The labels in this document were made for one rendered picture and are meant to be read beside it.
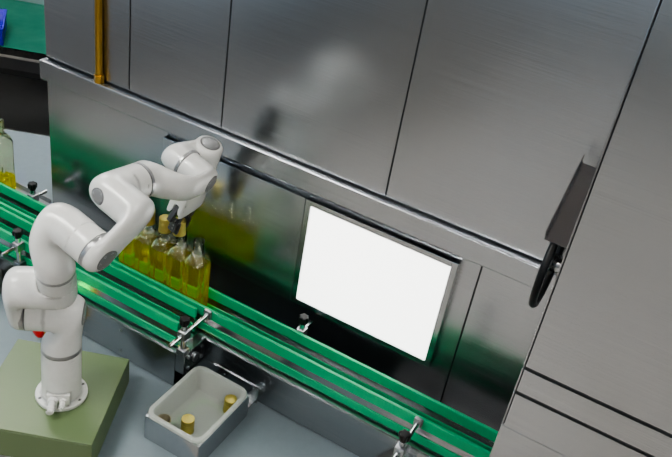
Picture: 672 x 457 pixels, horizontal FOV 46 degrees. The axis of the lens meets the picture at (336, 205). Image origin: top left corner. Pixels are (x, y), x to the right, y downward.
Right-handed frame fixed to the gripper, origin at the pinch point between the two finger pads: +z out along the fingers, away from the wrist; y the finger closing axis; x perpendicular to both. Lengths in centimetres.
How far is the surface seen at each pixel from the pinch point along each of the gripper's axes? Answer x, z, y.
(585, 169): 76, -73, -13
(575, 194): 77, -70, -7
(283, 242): 24.4, -5.1, -13.4
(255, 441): 51, 30, 16
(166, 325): 13.3, 21.0, 12.5
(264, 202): 14.7, -12.4, -13.4
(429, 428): 84, -1, 3
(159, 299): 5.1, 23.6, 5.1
